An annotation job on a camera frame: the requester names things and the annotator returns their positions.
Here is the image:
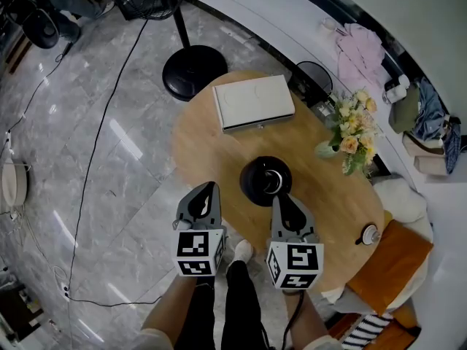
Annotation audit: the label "black fan power cable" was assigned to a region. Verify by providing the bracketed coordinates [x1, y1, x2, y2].
[64, 18, 164, 308]

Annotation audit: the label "person's right forearm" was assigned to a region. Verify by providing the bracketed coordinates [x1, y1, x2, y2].
[282, 288, 331, 342]

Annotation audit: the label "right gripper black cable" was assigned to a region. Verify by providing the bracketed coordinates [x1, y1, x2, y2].
[282, 289, 306, 350]

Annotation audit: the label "thin black floor cable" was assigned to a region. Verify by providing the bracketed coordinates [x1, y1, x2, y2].
[0, 42, 74, 160]

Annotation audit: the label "white flat box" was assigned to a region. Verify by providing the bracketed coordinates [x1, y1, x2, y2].
[212, 74, 296, 133]

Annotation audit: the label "wooden steps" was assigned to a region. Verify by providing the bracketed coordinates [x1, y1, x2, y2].
[5, 31, 32, 75]

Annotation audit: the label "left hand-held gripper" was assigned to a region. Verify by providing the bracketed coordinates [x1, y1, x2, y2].
[171, 182, 228, 278]

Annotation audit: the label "black wire basket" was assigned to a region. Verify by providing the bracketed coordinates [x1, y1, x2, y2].
[294, 61, 335, 104]

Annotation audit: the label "pink cloth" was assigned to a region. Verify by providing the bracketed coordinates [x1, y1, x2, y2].
[334, 23, 386, 87]

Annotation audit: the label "orange cushion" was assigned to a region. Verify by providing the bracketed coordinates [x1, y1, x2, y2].
[345, 219, 434, 316]

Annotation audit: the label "person's black trousers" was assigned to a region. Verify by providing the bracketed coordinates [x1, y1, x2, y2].
[174, 259, 273, 350]

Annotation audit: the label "orange sofa seat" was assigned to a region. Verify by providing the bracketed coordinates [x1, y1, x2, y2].
[326, 304, 420, 350]

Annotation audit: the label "plaid cloth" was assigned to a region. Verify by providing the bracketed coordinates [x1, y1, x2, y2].
[441, 115, 463, 175]

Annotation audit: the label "blue denim cloth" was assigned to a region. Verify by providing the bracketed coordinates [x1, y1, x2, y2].
[414, 77, 448, 144]

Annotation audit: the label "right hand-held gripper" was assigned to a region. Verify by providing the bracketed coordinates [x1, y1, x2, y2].
[265, 193, 325, 291]

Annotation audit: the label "person's white shoe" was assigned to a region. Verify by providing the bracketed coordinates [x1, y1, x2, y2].
[233, 239, 255, 264]

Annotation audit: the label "yellow cushion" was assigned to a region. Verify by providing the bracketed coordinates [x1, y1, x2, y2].
[381, 209, 395, 233]

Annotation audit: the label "white bottles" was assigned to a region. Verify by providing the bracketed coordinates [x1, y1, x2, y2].
[382, 74, 412, 104]

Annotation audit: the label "striped cloth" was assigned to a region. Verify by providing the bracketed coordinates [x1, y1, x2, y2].
[341, 314, 393, 350]

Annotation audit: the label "white round floor device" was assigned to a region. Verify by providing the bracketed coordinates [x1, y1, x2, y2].
[0, 157, 30, 208]

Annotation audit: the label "black teapot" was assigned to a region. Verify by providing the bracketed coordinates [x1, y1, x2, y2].
[239, 155, 293, 207]

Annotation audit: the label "beige tote bag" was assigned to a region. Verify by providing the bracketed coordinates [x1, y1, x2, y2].
[401, 131, 444, 158]
[414, 155, 449, 177]

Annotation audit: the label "person's left forearm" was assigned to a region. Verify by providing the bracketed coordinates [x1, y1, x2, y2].
[141, 273, 205, 337]

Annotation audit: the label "green bag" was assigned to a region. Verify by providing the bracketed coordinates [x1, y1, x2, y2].
[388, 85, 421, 135]

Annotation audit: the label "flower bouquet in vase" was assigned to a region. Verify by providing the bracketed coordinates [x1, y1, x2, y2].
[314, 89, 379, 177]

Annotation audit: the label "black pedestal fan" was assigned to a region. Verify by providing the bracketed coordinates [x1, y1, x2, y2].
[100, 0, 230, 102]

